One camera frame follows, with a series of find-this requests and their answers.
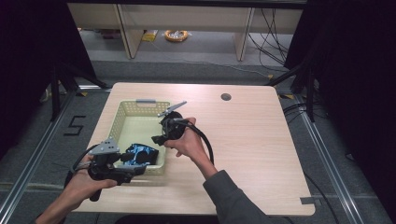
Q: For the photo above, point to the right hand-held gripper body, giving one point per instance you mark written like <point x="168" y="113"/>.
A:
<point x="172" y="126"/>

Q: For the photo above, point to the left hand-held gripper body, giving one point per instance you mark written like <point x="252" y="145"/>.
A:
<point x="104" y="161"/>

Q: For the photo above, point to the blue camouflage fingerless glove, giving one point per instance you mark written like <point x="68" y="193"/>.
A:
<point x="137" y="154"/>

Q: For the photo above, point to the pale yellow plastic basket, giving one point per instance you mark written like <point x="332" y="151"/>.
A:
<point x="137" y="130"/>

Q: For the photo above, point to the person's right hand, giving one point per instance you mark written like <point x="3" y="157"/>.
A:
<point x="186" y="143"/>

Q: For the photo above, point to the person's left hand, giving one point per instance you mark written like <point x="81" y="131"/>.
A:
<point x="81" y="186"/>

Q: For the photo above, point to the black metal stand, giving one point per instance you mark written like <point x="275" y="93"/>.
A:
<point x="67" y="84"/>
<point x="303" y="81"/>

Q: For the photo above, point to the yellow packet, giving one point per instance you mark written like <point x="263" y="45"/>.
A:
<point x="149" y="36"/>

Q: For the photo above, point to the light wooden shelf unit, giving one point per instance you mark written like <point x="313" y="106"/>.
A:
<point x="186" y="18"/>

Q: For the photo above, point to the dark curtain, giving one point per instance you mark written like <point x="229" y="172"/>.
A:
<point x="358" y="77"/>
<point x="28" y="62"/>

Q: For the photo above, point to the metal floor rail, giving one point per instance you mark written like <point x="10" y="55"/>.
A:
<point x="327" y="158"/>
<point x="37" y="152"/>

